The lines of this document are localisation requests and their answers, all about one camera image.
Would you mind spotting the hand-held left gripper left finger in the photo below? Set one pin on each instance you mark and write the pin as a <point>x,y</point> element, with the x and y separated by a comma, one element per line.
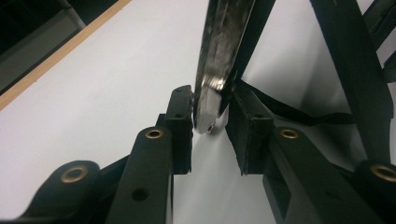
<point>146,174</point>

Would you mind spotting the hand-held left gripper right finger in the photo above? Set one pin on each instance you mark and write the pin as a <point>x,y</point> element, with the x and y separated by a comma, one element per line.
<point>299,174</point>

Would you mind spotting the oval silver photo frame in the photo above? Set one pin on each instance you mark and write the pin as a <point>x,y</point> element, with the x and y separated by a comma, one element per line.
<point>218,62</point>

